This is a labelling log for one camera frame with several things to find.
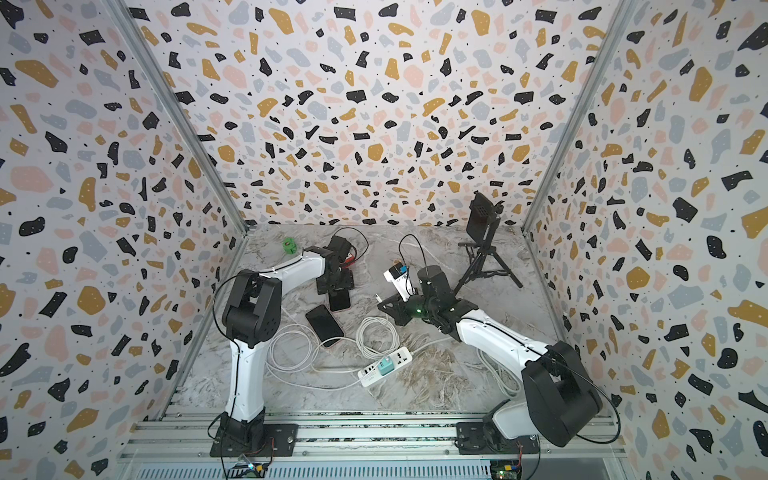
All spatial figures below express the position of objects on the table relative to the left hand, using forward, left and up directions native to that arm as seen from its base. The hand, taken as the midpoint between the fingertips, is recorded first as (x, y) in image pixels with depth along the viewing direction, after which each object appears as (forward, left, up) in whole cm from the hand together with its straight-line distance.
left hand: (346, 286), depth 103 cm
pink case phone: (-5, +2, 0) cm, 5 cm away
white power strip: (-30, -10, +2) cm, 32 cm away
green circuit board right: (-52, -43, -2) cm, 68 cm away
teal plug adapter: (-30, -14, +6) cm, 34 cm away
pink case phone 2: (-14, +6, -1) cm, 15 cm away
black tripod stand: (+4, -47, +8) cm, 48 cm away
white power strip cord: (-33, -47, +2) cm, 58 cm away
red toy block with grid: (-1, -3, +15) cm, 15 cm away
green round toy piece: (+18, +23, +1) cm, 29 cm away
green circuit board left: (-51, +17, -1) cm, 54 cm away
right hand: (-17, -14, +16) cm, 27 cm away
